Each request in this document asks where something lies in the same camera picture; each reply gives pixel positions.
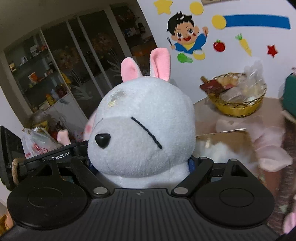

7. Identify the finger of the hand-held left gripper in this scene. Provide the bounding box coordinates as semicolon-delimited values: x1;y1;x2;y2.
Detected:
73;141;90;158

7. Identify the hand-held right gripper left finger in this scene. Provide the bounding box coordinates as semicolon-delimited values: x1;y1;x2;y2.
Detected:
39;158;110;196

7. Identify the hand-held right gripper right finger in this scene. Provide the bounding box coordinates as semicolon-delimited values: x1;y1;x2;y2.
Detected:
171;158;255;196

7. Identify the cardboard box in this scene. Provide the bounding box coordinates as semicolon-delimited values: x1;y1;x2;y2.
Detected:
195;128;255;164

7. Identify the white rabbit plush toy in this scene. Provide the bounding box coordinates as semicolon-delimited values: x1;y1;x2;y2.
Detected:
88;47;196;189

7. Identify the small pink plush toy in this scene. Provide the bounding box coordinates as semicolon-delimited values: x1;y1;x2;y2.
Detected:
57;129;70;146

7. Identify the jute twine wrap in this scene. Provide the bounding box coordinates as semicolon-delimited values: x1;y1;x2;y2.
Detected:
11;158;21;186

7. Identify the white plush with pink cheek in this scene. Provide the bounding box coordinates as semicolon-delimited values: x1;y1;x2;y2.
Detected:
83;111;104;142

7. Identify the white printed plastic bag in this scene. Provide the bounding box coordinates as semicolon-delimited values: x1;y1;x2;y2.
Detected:
21;127;63;161

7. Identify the gold wicker basket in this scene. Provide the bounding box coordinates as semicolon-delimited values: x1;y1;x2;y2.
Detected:
209;72;268;118

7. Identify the pale pink plush toy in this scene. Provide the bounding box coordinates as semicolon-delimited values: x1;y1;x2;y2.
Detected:
216;115;293;172

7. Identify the dark red packet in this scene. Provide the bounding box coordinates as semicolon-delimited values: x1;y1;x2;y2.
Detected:
199;76;226;96

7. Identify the glass door cabinet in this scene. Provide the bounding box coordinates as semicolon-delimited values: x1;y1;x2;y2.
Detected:
3;3;159;131

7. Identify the brown knitted cloth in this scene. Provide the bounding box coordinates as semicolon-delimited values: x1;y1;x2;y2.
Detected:
270;115;296;233

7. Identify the clear plastic bag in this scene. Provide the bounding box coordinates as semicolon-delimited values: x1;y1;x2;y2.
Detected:
221;58;266;103

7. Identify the large yellow circle sticker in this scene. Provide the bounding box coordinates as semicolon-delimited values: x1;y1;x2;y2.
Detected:
211;14;227;29

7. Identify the small yellow circle sticker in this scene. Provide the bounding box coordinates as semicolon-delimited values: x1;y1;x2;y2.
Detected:
189;1;204;16

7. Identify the green cabbage wall sticker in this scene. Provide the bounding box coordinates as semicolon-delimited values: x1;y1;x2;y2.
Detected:
177;52;193;64

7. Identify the yellow bowl wall sticker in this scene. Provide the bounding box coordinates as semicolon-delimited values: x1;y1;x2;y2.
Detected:
193;49;206;60

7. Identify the tomato wall sticker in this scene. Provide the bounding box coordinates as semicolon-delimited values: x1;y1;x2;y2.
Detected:
212;39;226;52

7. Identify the carrot wall sticker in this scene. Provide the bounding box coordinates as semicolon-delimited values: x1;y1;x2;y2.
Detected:
235;33;252;57

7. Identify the boy wall sticker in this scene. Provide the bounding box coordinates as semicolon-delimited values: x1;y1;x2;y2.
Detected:
166;11;209;54

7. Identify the red star wall sticker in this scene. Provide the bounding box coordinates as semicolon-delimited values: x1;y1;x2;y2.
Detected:
267;44;279;58

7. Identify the blue stripe wall sticker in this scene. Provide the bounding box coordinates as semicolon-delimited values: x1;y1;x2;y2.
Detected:
223;15;291;30

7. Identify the yellow star wall sticker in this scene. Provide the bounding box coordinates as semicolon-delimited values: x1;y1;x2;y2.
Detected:
154;0;174;15

